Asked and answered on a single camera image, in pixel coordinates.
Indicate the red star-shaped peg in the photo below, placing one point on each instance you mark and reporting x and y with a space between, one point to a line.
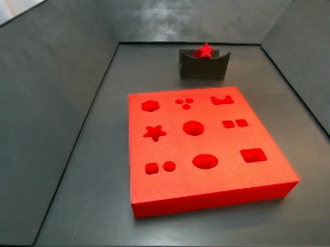
203 52

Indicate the dark grey curved fixture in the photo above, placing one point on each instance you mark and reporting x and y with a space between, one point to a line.
196 68

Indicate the red shape-hole insertion block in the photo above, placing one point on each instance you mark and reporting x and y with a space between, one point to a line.
200 153

